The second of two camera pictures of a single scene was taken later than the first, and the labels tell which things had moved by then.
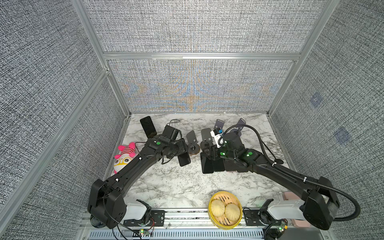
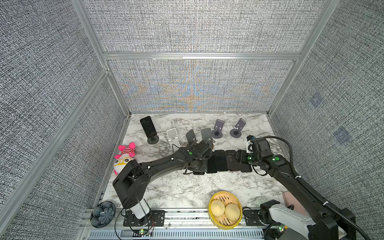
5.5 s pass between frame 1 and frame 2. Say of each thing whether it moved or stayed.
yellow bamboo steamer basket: stayed
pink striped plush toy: stayed
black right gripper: moved
